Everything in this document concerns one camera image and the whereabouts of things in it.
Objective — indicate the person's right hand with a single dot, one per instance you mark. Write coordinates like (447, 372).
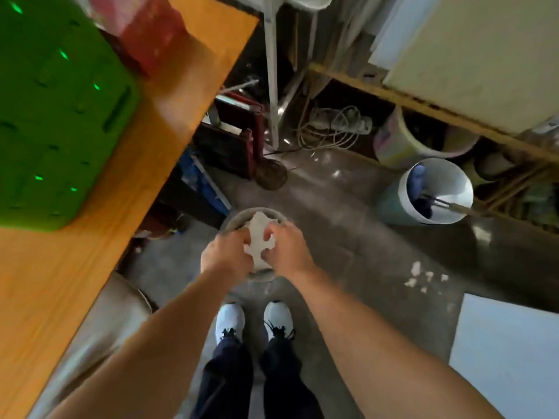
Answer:
(290, 253)

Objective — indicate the person's left hand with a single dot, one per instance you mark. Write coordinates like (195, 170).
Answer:
(222, 255)

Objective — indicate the person's right fingers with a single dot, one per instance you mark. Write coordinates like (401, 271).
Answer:
(271, 244)

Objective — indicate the person's left fingers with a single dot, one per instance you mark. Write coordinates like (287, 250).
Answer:
(244, 255)

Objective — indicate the white paper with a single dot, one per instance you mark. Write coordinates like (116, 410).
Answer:
(258, 233)

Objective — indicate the person's left forearm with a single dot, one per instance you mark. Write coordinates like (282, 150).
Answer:
(144, 349)

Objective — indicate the person's right forearm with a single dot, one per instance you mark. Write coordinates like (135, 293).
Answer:
(371, 349)

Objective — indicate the grey round waste bin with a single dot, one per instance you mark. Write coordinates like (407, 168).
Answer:
(230, 222)

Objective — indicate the person's left white shoe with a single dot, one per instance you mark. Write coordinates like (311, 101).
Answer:
(230, 322)

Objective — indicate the person's white shoe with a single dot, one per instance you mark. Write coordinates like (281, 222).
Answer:
(230, 322)
(279, 318)

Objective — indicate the person's right white shoe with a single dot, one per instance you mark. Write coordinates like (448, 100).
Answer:
(279, 318)

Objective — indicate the blue box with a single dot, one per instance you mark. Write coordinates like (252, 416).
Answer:
(205, 183)

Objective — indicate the dark red crate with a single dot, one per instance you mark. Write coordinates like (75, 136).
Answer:
(231, 139)

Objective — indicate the person's dark trousers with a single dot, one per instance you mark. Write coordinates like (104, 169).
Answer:
(227, 379)

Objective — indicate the white paper scraps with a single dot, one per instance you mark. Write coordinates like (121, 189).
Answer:
(421, 277)

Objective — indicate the blue cloth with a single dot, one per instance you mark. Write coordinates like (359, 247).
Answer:
(420, 191)

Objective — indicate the pastel patterned bucket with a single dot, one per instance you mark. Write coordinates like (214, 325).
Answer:
(395, 141)

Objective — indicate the grey chair seat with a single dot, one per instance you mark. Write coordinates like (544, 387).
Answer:
(100, 331)

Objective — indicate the white metal stand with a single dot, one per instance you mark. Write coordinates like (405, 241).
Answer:
(271, 74)

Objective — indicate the white plastic bucket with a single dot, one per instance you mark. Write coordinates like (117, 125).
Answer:
(445, 183)

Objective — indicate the green plastic crate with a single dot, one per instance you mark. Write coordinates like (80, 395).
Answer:
(56, 113)

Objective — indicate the red box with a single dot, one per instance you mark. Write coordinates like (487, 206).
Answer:
(144, 26)

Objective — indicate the white flat board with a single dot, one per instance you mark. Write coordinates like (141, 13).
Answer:
(511, 357)

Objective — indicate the cream board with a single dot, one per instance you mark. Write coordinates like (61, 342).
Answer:
(476, 56)

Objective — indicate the yellow wooden rail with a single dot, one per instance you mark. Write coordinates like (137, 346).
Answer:
(436, 113)

